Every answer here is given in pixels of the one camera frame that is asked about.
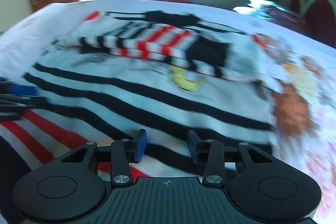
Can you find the red padded headboard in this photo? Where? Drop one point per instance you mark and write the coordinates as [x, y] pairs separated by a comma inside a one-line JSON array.
[[317, 22]]

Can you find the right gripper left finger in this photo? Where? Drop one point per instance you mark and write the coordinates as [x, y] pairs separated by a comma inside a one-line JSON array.
[[124, 152]]

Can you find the shiny maroon quilt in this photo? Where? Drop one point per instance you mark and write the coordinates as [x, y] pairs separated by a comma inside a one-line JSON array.
[[267, 10]]

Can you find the striped knit sweater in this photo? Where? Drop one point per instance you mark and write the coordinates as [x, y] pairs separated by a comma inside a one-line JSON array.
[[117, 73]]

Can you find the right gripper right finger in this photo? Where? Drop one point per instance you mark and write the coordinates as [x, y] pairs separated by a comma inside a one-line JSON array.
[[209, 152]]

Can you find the floral bed sheet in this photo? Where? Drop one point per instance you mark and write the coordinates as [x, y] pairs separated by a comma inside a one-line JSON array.
[[295, 183]]

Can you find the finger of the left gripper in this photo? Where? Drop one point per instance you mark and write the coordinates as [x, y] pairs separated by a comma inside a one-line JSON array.
[[10, 89], [13, 107]]

